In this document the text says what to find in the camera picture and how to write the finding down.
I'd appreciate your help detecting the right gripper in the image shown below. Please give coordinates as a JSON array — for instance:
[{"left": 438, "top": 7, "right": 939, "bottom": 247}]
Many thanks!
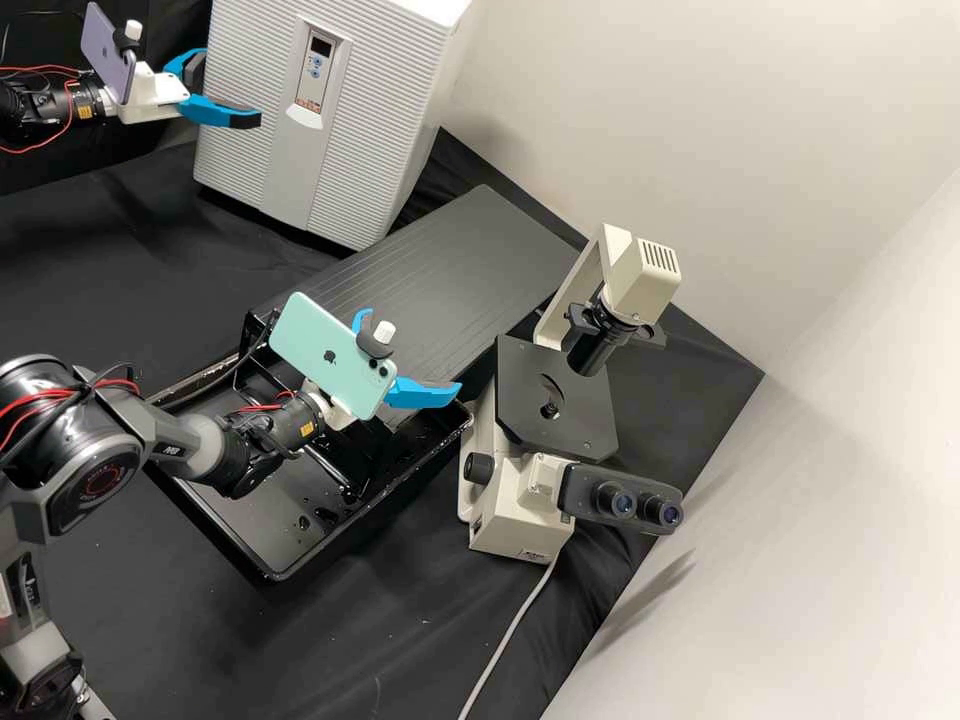
[{"left": 301, "top": 305, "right": 465, "bottom": 433}]

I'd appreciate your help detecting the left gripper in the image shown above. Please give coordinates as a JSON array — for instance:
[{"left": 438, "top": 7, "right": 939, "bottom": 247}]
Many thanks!
[{"left": 116, "top": 47, "right": 263, "bottom": 133}]

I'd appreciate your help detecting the incubator door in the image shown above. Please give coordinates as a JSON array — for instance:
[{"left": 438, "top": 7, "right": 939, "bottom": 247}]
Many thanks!
[{"left": 191, "top": 0, "right": 403, "bottom": 253}]

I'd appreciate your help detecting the white incubator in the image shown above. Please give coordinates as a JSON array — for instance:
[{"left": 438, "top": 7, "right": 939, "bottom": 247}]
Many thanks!
[{"left": 352, "top": 0, "right": 473, "bottom": 253}]

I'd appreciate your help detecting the black platform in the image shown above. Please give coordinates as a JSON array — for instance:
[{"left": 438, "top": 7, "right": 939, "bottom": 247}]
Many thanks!
[{"left": 251, "top": 185, "right": 592, "bottom": 391}]

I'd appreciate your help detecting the black tray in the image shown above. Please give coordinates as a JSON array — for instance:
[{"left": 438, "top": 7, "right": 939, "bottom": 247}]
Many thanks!
[{"left": 142, "top": 307, "right": 475, "bottom": 586}]

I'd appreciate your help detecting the cream microscope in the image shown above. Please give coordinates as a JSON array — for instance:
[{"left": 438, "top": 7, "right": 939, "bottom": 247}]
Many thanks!
[{"left": 458, "top": 222, "right": 685, "bottom": 558}]

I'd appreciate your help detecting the right wrist camera phone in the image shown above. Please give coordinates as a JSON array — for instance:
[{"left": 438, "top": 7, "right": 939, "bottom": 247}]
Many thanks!
[{"left": 267, "top": 290, "right": 400, "bottom": 421}]

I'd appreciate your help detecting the wrist camera phone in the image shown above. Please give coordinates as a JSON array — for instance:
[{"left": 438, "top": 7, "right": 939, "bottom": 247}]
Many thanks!
[
  {"left": 267, "top": 290, "right": 400, "bottom": 421},
  {"left": 80, "top": 1, "right": 145, "bottom": 106}
]

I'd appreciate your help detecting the left wrist camera phone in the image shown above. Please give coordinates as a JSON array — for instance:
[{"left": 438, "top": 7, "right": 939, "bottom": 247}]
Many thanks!
[{"left": 80, "top": 1, "right": 145, "bottom": 106}]

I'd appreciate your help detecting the grey cable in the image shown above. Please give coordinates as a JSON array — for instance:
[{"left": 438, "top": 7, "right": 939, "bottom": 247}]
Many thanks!
[{"left": 455, "top": 556, "right": 562, "bottom": 720}]

